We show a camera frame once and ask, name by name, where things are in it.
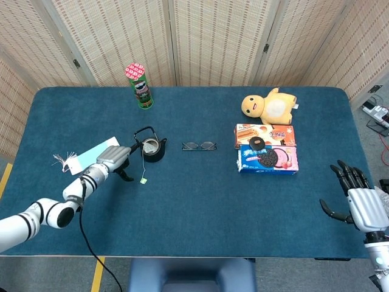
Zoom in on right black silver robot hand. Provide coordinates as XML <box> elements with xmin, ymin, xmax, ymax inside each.
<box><xmin>319</xmin><ymin>160</ymin><xmax>389</xmax><ymax>234</ymax></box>

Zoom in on folded black eyeglasses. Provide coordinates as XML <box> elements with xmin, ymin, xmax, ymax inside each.
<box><xmin>181</xmin><ymin>141</ymin><xmax>218</xmax><ymax>151</ymax></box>

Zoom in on pale blue tasselled bookmark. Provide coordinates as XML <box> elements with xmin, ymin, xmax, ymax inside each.
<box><xmin>51</xmin><ymin>136</ymin><xmax>120</xmax><ymax>176</ymax></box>

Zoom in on blue Oreo box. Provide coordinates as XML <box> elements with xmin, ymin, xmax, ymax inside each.
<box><xmin>236</xmin><ymin>144</ymin><xmax>299</xmax><ymax>175</ymax></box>

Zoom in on woven folding screen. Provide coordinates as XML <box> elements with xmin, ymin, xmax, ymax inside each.
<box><xmin>0</xmin><ymin>0</ymin><xmax>389</xmax><ymax>162</ymax></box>

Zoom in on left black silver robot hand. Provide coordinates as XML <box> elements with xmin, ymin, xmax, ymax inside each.
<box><xmin>96</xmin><ymin>142</ymin><xmax>143</xmax><ymax>183</ymax></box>

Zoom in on yellow plush toy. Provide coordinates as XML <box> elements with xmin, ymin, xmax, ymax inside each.
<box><xmin>241</xmin><ymin>87</ymin><xmax>300</xmax><ymax>125</ymax></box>

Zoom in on red cable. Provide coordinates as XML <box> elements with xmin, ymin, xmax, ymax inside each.
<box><xmin>378</xmin><ymin>133</ymin><xmax>389</xmax><ymax>167</ymax></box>

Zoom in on pyramid tea bag with string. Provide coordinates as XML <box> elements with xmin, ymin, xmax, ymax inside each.
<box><xmin>139</xmin><ymin>145</ymin><xmax>156</xmax><ymax>184</ymax></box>

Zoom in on white power strip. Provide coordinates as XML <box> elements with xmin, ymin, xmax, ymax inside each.
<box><xmin>361</xmin><ymin>102</ymin><xmax>389</xmax><ymax>128</ymax></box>

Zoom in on green Pringles can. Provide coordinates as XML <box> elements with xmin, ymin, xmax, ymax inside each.
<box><xmin>124</xmin><ymin>62</ymin><xmax>154</xmax><ymax>110</ymax></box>

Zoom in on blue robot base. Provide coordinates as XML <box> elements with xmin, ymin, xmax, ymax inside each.
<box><xmin>128</xmin><ymin>257</ymin><xmax>258</xmax><ymax>292</ymax></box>

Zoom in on orange biscuit box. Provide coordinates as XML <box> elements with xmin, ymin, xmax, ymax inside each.
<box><xmin>233</xmin><ymin>123</ymin><xmax>296</xmax><ymax>150</ymax></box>

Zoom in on blue table cloth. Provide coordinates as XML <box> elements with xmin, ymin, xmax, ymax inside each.
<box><xmin>0</xmin><ymin>86</ymin><xmax>384</xmax><ymax>259</ymax></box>

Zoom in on black cast iron teapot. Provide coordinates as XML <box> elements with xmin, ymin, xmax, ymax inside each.
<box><xmin>133</xmin><ymin>126</ymin><xmax>168</xmax><ymax>163</ymax></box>

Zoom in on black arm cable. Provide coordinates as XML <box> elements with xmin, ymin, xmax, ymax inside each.
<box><xmin>78</xmin><ymin>176</ymin><xmax>123</xmax><ymax>292</ymax></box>

